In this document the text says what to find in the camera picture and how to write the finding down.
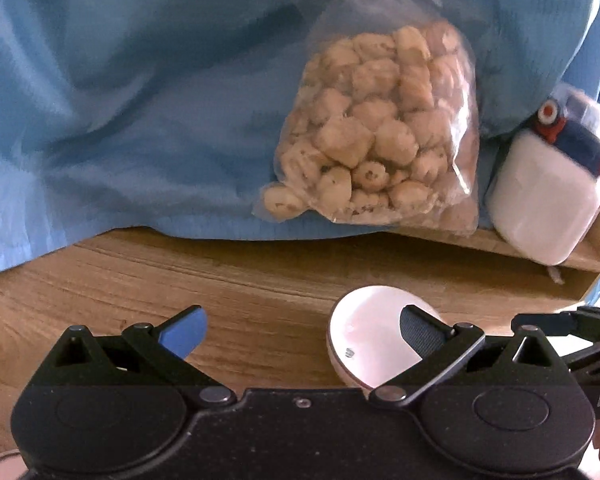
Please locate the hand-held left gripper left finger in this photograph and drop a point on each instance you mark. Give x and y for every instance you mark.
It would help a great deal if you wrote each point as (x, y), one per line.
(185, 332)

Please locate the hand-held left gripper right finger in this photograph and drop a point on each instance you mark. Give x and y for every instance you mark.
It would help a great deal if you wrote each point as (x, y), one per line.
(422, 332)

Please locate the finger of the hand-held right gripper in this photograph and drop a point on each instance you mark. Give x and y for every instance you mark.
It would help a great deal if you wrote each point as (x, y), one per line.
(580, 322)

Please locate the small white scrap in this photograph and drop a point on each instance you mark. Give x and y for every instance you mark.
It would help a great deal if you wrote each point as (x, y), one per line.
(556, 275)

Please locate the white case with blue cover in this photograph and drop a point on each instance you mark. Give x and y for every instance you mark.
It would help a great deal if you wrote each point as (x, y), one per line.
(540, 200)

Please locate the clear bag of beige snacks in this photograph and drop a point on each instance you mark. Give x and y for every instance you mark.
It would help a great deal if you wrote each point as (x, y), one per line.
(370, 135)

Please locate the light blue cloth garment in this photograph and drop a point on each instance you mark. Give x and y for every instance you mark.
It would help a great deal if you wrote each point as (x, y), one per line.
(130, 110)

